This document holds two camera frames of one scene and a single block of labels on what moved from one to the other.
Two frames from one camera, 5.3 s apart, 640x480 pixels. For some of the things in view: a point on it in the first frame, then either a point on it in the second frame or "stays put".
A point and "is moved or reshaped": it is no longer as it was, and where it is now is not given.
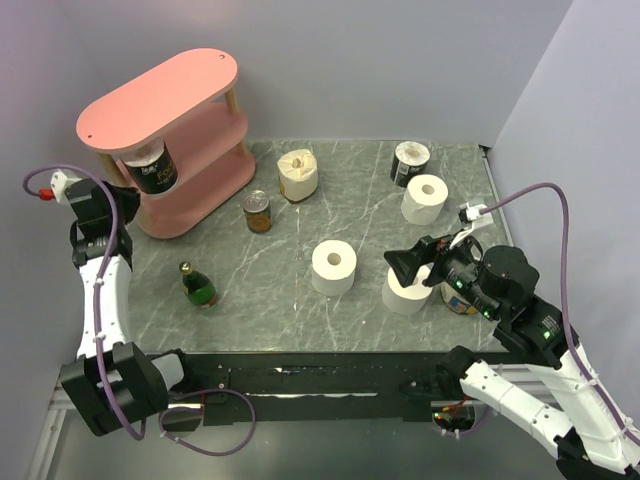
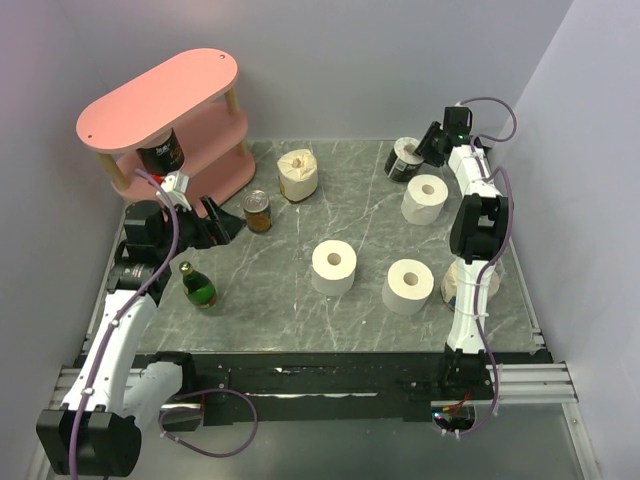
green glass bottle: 197,287 stays put
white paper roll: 423,201 stays put
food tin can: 257,211 stays put
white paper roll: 333,265 stays put
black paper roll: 151,166 is moved or reshaped
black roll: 411,159 is moved or reshaped
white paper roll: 406,300 stays put
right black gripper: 406,262 → 434,128
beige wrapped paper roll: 298,174 stays put
